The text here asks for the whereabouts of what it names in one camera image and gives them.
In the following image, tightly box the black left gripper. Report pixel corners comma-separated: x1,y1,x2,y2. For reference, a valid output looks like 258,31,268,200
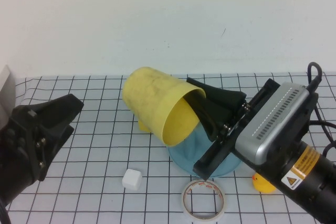
10,94,85,182

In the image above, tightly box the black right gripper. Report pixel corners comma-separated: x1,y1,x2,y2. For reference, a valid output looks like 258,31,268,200
183,77,281,180

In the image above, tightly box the yellow plastic cup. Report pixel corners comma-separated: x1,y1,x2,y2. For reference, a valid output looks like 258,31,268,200
122,66,207,147

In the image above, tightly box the blue cup stand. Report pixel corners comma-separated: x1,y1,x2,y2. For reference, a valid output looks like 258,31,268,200
167,126,244,179

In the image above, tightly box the white black-grid tablecloth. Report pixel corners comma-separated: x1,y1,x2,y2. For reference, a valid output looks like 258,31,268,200
0,71,336,224

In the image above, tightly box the yellow cube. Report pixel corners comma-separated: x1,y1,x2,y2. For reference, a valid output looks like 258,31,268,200
138,120,152,133

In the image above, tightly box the yellow rubber duck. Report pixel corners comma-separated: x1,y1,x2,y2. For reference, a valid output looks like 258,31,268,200
252,173,278,195

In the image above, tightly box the white cube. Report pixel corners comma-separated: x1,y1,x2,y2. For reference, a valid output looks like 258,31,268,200
122,168,143,191

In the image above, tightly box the white tape roll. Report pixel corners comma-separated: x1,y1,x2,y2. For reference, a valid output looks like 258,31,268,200
181,179,226,222

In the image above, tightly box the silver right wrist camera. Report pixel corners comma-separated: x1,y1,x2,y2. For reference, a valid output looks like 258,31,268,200
235,82,320,166

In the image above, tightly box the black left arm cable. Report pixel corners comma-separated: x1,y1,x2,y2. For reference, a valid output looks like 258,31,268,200
0,199,12,224

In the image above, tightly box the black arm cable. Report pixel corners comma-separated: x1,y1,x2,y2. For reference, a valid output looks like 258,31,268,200
0,199,12,224
307,62,336,156

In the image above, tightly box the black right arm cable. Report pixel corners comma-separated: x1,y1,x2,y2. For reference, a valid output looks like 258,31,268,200
307,62,336,156

